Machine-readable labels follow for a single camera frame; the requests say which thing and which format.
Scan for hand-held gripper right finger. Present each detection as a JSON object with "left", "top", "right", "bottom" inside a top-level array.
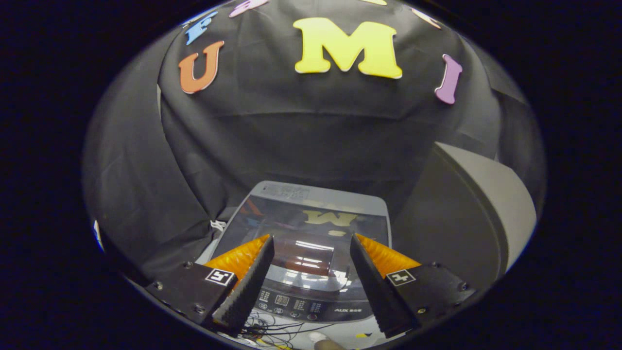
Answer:
[{"left": 350, "top": 233, "right": 477, "bottom": 339}]

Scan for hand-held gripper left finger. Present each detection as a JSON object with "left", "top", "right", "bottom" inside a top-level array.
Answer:
[{"left": 146, "top": 234, "right": 275, "bottom": 337}]

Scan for grey washing machine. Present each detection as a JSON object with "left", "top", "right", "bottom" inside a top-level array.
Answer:
[{"left": 197, "top": 181, "right": 395, "bottom": 337}]

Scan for dark washing machine lid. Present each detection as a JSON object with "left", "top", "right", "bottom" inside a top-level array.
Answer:
[{"left": 214, "top": 181, "right": 392, "bottom": 292}]

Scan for thin black cable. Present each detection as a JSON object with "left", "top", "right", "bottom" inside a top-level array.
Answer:
[{"left": 239, "top": 311, "right": 337, "bottom": 349}]

